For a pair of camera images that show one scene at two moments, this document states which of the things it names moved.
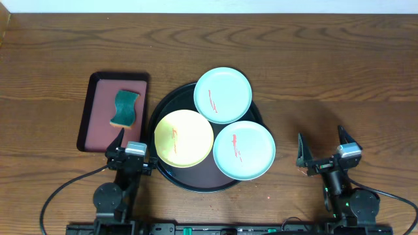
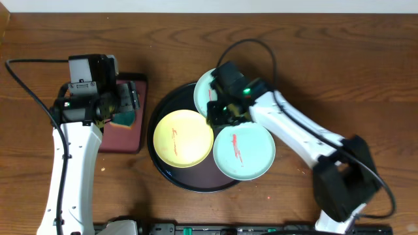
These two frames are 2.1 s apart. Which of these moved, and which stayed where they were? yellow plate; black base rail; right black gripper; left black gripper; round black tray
Moved: left black gripper; right black gripper
Stayed: yellow plate; black base rail; round black tray
